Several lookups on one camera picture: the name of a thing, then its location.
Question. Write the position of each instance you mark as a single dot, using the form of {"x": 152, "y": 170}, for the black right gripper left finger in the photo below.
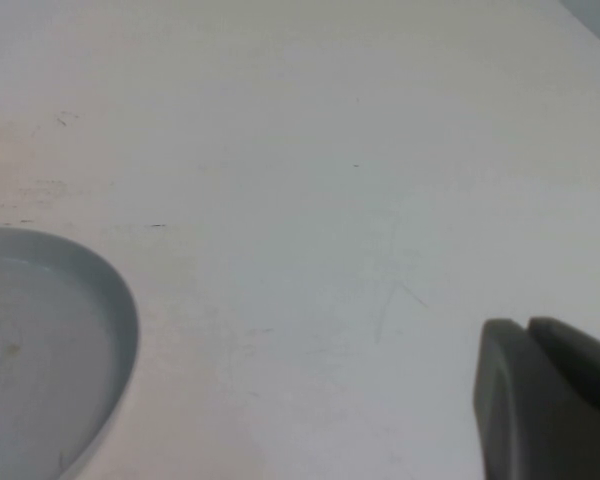
{"x": 510, "y": 410}

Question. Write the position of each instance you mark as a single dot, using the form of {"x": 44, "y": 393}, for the grey round plate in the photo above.
{"x": 45, "y": 350}

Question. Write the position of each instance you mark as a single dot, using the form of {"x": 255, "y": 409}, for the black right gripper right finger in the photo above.
{"x": 585, "y": 355}

